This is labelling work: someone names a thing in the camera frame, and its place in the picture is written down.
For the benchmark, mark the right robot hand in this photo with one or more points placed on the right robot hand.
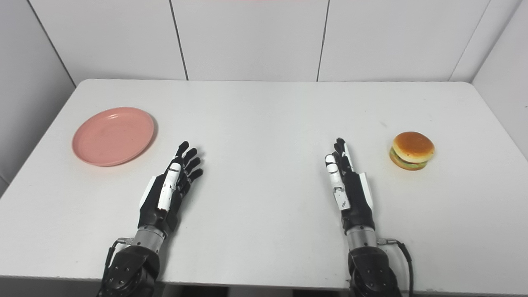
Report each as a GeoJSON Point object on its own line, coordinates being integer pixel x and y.
{"type": "Point", "coordinates": [354, 198]}

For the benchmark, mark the toy hamburger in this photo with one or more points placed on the toy hamburger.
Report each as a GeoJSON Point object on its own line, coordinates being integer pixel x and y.
{"type": "Point", "coordinates": [411, 150]}

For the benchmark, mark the pink round plate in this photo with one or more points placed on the pink round plate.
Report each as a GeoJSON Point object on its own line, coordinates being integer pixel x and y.
{"type": "Point", "coordinates": [112, 136]}

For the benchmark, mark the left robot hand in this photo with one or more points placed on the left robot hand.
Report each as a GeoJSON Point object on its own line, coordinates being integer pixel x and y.
{"type": "Point", "coordinates": [163, 198]}

